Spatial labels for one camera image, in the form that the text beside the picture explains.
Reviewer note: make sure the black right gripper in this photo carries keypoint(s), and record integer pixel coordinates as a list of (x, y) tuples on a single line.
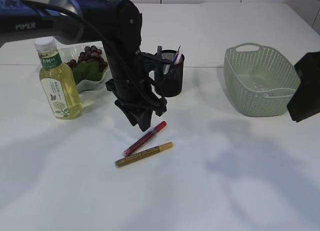
[(305, 102)]

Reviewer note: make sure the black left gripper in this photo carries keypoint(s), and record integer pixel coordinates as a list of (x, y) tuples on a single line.
[(137, 102)]

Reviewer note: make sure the red glitter pen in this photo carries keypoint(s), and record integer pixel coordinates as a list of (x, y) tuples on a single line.
[(144, 139)]

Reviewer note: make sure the clear plastic sheet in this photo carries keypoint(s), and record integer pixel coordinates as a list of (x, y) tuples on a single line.
[(259, 87)]

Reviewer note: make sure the blue scissors with sheath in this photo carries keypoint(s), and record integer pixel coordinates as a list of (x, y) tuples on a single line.
[(175, 57)]

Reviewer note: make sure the silver glitter pen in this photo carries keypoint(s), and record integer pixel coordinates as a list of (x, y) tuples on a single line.
[(159, 51)]

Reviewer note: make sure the purple grape bunch with leaves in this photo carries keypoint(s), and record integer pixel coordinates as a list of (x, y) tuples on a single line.
[(89, 66)]

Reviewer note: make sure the clear plastic ruler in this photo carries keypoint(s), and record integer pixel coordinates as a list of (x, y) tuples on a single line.
[(178, 48)]

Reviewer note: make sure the gold glitter pen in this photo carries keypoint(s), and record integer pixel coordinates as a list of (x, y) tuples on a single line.
[(143, 154)]

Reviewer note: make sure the yellow tea bottle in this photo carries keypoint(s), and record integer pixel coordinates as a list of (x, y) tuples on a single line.
[(57, 80)]

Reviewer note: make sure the pink scissors with sheath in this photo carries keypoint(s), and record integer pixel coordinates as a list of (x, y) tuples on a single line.
[(179, 57)]

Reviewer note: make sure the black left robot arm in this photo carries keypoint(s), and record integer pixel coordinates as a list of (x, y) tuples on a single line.
[(115, 23)]

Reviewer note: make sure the black mesh pen holder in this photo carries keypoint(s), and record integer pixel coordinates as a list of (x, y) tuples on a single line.
[(172, 82)]

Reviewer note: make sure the green plastic woven basket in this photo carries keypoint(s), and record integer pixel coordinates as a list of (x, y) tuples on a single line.
[(259, 82)]

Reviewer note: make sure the green wavy glass plate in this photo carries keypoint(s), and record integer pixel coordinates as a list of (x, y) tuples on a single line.
[(72, 52)]

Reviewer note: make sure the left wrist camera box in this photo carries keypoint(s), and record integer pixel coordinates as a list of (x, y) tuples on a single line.
[(154, 62)]

